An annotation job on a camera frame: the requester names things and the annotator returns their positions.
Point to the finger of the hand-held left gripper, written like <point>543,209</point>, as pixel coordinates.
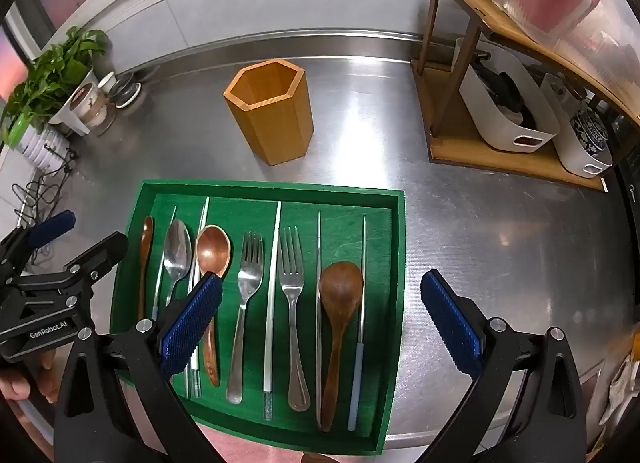
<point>100,253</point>
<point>50,230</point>

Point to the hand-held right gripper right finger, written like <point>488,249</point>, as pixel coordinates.
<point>450,328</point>

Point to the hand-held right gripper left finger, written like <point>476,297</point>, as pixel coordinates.
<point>192,328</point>

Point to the small dark wooden spoon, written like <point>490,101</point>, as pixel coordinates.
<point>145,253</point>

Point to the thin metal chopstick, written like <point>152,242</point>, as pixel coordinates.
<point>158,293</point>
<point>318,253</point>

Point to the metal fork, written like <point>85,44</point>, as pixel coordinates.
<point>248,283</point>
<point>292,288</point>

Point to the metal spoon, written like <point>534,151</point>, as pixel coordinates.
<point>177,253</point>

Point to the reddish wooden spoon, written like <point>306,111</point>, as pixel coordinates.
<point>212,253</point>

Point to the white chopstick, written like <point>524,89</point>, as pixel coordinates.
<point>200,243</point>
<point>272,303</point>

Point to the large brown wooden spoon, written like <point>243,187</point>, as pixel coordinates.
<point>340,288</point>

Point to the green wooden tray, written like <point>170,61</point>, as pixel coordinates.
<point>240,213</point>

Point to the hexagonal wooden utensil holder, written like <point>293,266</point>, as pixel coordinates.
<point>280,128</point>

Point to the person's left hand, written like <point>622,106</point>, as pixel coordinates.
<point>17,388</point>

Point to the glass jar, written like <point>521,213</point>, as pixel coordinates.
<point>102,118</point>

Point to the white patterned cup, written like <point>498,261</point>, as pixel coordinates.
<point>75,108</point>

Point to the green plant in ribbed pot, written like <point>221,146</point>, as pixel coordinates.
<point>50,73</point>

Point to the small white cup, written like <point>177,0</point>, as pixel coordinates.
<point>106,81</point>

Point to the small dark bowl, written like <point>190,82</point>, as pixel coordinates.
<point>127,90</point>

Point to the white cloth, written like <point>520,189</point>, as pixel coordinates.
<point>620,388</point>

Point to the wooden shelf rack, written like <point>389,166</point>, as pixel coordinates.
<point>465,148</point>

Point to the white plastic bin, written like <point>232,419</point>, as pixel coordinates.
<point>575,153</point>
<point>495,113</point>

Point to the blue patterned bowl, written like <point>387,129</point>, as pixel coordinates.
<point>590,130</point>

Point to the black items in bin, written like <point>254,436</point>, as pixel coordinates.
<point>505,88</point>

